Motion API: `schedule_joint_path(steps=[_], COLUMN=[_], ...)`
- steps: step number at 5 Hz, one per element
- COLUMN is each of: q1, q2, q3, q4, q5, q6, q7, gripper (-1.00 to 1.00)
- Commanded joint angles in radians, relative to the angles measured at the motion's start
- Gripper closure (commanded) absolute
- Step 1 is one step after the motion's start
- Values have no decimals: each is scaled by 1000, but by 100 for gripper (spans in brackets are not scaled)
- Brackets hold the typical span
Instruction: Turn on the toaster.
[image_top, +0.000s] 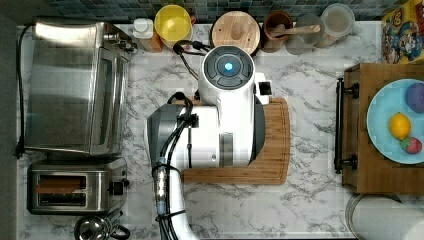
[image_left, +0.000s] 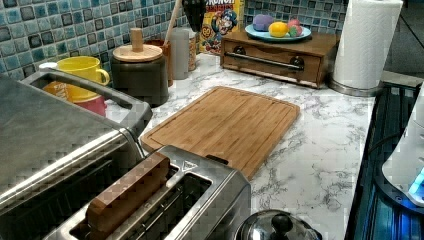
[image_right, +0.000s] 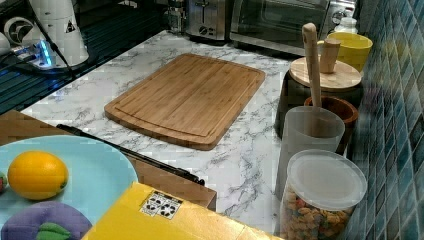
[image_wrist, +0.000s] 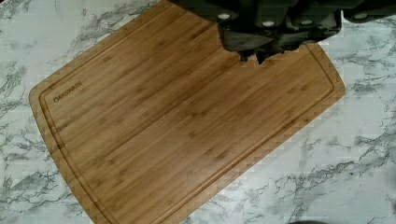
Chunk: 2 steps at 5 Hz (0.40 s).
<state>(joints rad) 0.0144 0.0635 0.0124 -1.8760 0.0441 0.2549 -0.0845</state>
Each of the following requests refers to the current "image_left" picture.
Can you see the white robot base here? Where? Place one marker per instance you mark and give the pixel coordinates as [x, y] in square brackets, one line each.
[404, 168]

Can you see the white paper towel roll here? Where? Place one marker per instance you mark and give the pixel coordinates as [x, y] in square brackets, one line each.
[364, 45]

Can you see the silver two-slot toaster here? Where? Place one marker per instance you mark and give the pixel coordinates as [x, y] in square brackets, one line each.
[203, 199]

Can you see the stainless steel toaster oven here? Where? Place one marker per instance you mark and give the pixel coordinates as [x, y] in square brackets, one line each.
[55, 156]

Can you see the dark canister with wooden lid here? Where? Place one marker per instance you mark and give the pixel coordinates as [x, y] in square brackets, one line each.
[140, 70]

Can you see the white small container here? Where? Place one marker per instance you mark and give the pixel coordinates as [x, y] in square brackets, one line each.
[47, 66]

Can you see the yellow mug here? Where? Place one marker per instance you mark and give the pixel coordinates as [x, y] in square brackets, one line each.
[86, 67]

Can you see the pink toy fruit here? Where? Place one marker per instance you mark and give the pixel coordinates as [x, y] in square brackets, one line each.
[295, 30]

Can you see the pink mug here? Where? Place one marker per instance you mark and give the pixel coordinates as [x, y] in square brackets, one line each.
[96, 105]

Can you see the steel pot lid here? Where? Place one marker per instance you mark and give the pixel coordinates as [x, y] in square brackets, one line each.
[275, 224]

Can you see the yellow cereal box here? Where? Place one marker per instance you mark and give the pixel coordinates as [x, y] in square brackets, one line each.
[221, 18]

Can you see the grey cylindrical container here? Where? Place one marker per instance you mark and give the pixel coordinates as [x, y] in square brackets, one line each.
[180, 53]

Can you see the orange cup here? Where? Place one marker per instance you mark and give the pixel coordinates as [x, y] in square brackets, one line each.
[58, 89]

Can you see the yellow toy lemon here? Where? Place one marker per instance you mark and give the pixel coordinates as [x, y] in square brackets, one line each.
[278, 29]

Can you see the black toaster lever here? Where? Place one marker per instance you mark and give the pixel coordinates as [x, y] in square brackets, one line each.
[217, 159]

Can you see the light blue plate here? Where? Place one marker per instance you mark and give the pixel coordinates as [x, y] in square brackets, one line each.
[265, 36]

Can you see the wooden spoon handle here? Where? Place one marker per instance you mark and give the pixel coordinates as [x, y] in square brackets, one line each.
[172, 20]

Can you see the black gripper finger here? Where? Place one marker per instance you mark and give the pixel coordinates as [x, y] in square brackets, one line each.
[194, 11]

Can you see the wooden drawer box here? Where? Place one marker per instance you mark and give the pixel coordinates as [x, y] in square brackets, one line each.
[306, 62]

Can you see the brown bread slice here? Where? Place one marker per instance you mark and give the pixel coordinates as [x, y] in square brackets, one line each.
[108, 210]

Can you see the purple toy fruit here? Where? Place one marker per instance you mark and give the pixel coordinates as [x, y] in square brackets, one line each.
[262, 22]

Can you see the bamboo cutting board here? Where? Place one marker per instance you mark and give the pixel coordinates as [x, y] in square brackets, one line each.
[238, 126]

